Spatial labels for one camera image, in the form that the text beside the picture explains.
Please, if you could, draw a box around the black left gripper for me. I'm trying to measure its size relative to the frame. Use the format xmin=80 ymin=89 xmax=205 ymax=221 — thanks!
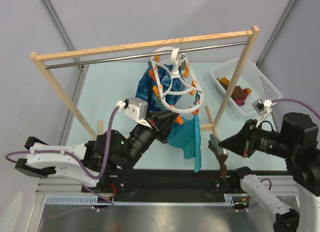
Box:
xmin=120 ymin=109 xmax=179 ymax=170

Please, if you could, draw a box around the orange front hanger clip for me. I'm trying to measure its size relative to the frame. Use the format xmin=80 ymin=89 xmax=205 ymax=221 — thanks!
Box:
xmin=175 ymin=114 xmax=184 ymax=125

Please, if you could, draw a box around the brown grey sock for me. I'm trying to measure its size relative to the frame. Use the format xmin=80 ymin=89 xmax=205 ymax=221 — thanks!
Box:
xmin=208 ymin=133 xmax=228 ymax=180

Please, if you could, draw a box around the white round clip hanger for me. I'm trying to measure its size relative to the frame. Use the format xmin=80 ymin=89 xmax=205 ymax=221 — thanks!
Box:
xmin=150 ymin=47 xmax=204 ymax=114

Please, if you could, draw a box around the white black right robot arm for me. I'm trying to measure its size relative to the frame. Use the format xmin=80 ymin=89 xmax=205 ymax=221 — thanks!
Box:
xmin=218 ymin=112 xmax=320 ymax=231

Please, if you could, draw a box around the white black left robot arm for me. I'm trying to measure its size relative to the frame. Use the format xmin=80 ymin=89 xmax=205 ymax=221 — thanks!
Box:
xmin=14 ymin=110 xmax=178 ymax=192

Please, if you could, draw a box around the socks pile in basket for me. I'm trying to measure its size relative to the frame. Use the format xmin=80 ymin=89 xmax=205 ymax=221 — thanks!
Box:
xmin=219 ymin=77 xmax=252 ymax=107

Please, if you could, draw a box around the teal plain cloth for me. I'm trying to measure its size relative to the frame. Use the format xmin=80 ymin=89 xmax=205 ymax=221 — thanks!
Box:
xmin=167 ymin=114 xmax=202 ymax=172

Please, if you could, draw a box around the dark blue patterned cloth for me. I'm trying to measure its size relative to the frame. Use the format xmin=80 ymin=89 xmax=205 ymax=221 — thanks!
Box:
xmin=135 ymin=64 xmax=186 ymax=112

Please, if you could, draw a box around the white perforated plastic basket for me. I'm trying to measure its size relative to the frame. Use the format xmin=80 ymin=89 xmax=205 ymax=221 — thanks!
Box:
xmin=209 ymin=58 xmax=283 ymax=117

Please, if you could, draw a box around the steel hanging rod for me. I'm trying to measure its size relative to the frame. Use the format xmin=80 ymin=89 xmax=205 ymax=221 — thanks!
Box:
xmin=44 ymin=42 xmax=248 ymax=70

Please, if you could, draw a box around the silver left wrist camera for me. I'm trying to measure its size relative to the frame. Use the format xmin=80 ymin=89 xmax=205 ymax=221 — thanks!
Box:
xmin=124 ymin=98 xmax=149 ymax=127

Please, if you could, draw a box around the aluminium table frame rail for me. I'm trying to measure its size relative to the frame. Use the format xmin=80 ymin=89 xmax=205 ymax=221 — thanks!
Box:
xmin=34 ymin=175 xmax=308 ymax=196

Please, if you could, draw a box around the white toothed cable strip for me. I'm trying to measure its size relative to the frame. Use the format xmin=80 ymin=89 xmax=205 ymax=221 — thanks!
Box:
xmin=45 ymin=193 xmax=248 ymax=206

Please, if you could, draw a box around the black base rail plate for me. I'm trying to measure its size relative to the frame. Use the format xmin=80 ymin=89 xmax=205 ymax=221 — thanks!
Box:
xmin=81 ymin=168 xmax=292 ymax=207

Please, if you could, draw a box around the wooden clothes rack frame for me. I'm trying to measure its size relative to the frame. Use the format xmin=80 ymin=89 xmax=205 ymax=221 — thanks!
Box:
xmin=30 ymin=26 xmax=259 ymax=145

